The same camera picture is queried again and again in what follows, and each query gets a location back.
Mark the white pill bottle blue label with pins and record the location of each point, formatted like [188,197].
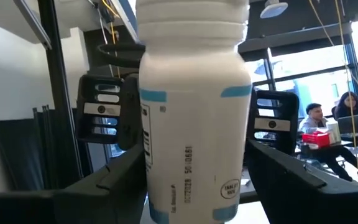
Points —
[194,124]

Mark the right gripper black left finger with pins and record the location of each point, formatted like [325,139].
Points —
[113,186]

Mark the white ceiling lamp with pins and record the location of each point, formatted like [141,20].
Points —
[273,7]

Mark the person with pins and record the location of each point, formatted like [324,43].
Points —
[314,124]
[353,105]

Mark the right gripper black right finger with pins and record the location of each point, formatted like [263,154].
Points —
[291,193]

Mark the black room table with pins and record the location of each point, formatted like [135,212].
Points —
[353,138]

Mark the white container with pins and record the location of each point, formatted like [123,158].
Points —
[333,132]

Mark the black aluminium table frame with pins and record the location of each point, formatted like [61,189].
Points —
[61,93]

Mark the dark folded panels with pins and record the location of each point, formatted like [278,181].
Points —
[17,149]

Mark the red box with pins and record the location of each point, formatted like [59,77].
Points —
[315,140]

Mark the grey laptop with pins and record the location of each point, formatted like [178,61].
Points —
[351,123]

